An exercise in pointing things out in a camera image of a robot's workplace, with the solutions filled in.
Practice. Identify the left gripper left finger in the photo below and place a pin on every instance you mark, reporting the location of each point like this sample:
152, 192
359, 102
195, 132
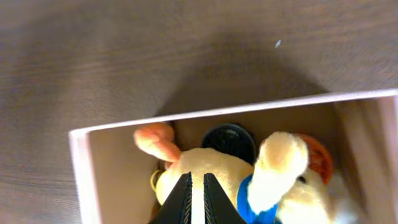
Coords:
177, 208

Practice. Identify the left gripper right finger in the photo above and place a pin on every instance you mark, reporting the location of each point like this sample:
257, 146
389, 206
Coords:
217, 205

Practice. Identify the yellow plush duck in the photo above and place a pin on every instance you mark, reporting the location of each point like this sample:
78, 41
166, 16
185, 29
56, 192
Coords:
278, 188

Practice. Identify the black round puck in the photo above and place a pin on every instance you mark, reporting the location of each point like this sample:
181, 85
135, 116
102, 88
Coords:
232, 139

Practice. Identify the orange round plastic toy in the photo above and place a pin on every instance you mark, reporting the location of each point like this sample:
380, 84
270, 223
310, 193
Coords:
320, 159

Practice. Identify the white cardboard box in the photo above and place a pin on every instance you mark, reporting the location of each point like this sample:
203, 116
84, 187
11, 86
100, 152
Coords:
358, 128

